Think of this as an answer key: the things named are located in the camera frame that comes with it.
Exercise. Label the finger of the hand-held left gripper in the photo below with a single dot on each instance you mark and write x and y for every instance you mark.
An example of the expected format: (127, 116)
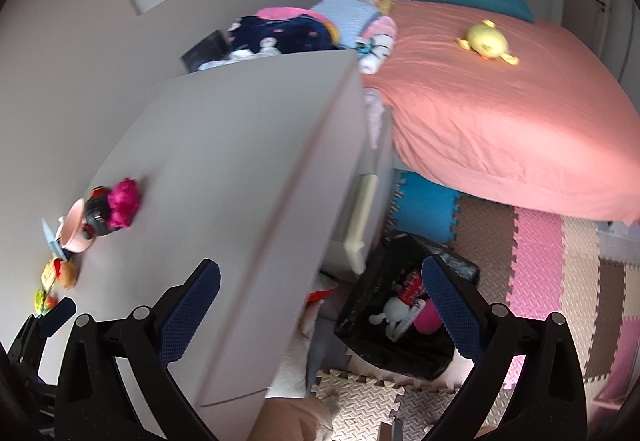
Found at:
(57, 314)

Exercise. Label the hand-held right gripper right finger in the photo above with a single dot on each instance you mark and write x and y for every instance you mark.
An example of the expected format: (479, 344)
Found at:
(455, 316)

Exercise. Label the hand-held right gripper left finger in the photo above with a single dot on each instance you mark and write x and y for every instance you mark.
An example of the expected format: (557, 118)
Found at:
(192, 311)

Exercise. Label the black trash bag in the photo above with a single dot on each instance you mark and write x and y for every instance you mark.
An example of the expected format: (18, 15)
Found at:
(375, 356)

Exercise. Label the pink bowl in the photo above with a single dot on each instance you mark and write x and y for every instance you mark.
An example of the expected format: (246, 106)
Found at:
(71, 226)

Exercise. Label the green and yellow small toy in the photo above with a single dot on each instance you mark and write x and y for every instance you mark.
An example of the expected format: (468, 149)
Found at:
(42, 299)

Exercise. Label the pink round object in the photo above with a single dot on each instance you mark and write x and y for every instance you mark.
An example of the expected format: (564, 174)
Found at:
(428, 319)

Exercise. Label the yellow and orange toy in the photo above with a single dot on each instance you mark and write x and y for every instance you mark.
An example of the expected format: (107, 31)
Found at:
(61, 272)

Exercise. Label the red packaging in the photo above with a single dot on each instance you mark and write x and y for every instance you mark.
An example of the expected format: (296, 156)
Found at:
(412, 288)

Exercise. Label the white toy figure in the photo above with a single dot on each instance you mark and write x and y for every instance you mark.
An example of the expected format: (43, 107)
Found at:
(395, 310)

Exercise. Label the foam puzzle floor mats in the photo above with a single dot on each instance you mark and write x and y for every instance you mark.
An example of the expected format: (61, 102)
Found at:
(540, 261)

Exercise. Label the black and grey toy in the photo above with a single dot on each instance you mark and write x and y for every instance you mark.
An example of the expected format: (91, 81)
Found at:
(97, 218)

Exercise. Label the white plush toy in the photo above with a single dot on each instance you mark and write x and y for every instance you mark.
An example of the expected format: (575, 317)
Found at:
(295, 361)

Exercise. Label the magenta plush flower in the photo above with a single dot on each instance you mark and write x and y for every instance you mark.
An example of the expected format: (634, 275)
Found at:
(124, 203)

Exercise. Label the grey cloth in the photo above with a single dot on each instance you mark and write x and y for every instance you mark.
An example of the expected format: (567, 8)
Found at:
(325, 346)

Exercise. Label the beige cloth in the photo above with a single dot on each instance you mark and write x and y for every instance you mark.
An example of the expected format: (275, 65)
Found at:
(290, 421)

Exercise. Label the grey drawer unit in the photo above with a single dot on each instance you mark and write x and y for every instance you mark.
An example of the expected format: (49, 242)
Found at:
(382, 146)

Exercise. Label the bed with pink sheet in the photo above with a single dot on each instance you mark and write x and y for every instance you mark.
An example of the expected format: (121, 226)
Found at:
(500, 121)

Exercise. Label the pale pink cloth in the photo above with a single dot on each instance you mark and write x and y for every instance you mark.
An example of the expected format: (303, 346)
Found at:
(372, 113)

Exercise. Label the white striped rolled cloth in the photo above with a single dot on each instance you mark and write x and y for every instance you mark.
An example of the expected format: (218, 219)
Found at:
(377, 53)

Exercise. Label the yellow plush toy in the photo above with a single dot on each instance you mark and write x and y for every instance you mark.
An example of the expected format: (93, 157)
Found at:
(487, 41)

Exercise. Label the navy printed fleece blanket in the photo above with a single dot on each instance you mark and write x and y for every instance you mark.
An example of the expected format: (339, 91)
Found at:
(280, 33)

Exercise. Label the pink folded cloth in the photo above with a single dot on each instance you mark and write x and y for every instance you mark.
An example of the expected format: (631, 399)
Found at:
(382, 27)

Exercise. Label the light blue folded cloth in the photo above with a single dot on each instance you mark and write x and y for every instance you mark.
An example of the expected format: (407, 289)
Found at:
(350, 16)

